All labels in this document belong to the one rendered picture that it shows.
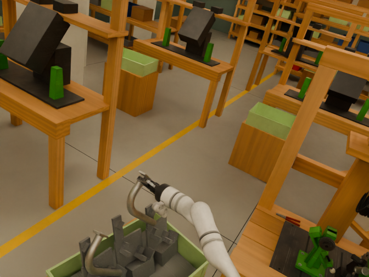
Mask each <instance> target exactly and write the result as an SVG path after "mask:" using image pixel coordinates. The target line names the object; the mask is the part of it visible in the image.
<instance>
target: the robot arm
mask: <svg viewBox="0 0 369 277"><path fill-rule="evenodd" d="M136 180H137V181H139V182H141V183H142V184H143V186H145V187H146V188H147V189H149V190H150V192H152V193H153V194H155V199H156V201H158V202H155V203H153V205H152V210H153V211H155V212H156V213H157V214H158V215H160V216H161V217H163V218H166V217H167V209H168V208H170V209H172V210H174V211H175V212H176V213H178V214H180V215H182V216H183V217H184V218H186V219H187V220H188V221H189V222H190V223H191V224H192V225H194V226H195V229H196V231H197V233H198V236H199V241H200V244H201V247H202V250H203V253H204V256H205V258H206V259H207V261H208V262H209V263H210V264H211V265H212V266H213V267H215V268H216V269H217V270H219V271H220V272H221V273H222V274H223V275H224V276H225V277H241V276H240V274H239V272H238V271H237V269H236V267H235V266H234V264H233V262H232V260H231V258H230V257H229V255H228V253H227V250H226V247H225V245H224V243H223V240H222V237H221V235H220V233H219V231H218V229H217V227H216V225H215V222H214V216H213V214H212V212H211V209H210V207H209V206H208V205H207V204H206V203H205V202H196V203H194V201H193V200H192V199H191V198H190V197H188V196H186V195H185V194H183V193H182V192H180V191H179V190H177V189H175V188H174V187H172V186H170V185H168V184H161V185H159V184H158V183H157V182H154V181H152V180H151V179H150V178H147V177H145V176H144V177H142V176H140V175H139V176H138V177H137V179H136Z"/></svg>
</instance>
